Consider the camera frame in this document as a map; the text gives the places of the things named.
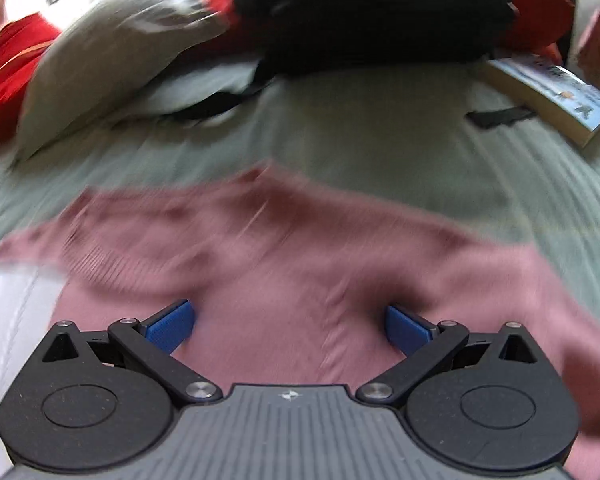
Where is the black backpack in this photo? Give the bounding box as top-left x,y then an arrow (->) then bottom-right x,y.
172,0 -> 518,121

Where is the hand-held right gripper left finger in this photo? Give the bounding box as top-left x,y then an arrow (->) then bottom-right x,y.
41,299 -> 222,404

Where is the grey green pillow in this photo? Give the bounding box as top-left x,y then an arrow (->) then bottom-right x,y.
15,0 -> 231,161

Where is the pink and white sweater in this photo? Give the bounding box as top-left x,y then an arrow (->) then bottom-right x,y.
0,162 -> 600,480

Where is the small black strap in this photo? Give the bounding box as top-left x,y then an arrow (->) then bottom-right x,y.
467,106 -> 537,131

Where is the white pillow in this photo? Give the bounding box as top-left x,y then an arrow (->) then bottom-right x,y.
125,57 -> 281,121

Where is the red pillow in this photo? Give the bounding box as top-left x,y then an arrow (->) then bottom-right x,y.
0,14 -> 63,153

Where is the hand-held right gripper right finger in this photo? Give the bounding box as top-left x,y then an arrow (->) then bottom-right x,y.
355,304 -> 538,404

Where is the red cushion behind backpack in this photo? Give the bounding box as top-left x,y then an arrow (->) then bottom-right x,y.
200,0 -> 576,61

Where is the paperback book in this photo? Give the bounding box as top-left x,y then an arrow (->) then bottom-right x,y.
482,52 -> 600,148

